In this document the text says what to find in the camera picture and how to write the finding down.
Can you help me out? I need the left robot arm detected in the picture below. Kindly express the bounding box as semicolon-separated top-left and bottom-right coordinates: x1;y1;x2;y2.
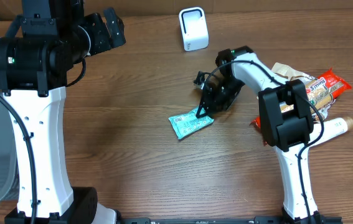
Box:
0;0;126;224

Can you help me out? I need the brown cardboard backdrop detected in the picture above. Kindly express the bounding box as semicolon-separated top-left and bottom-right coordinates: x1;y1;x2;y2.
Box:
0;0;353;22

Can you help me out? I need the brown white snack bag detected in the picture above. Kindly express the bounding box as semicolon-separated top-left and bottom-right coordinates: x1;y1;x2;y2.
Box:
271;62;329;121

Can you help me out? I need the red San Remo spaghetti pack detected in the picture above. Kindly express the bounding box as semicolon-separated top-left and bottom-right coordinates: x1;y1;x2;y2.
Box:
250;68;352;147

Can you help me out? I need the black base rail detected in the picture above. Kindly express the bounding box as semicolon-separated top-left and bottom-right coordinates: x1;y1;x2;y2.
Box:
116;215;343;224

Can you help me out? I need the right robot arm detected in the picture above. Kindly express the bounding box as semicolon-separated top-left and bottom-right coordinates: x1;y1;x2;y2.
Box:
194;46;323;223

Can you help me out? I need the white Pantene tube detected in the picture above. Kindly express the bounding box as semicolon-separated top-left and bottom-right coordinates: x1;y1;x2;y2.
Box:
309;117;353;146

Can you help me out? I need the teal wipes packet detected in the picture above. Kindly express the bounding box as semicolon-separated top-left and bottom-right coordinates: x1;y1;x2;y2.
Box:
169;107;214;140

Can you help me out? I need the white barcode scanner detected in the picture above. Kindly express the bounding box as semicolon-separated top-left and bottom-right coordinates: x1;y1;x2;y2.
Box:
179;7;209;52

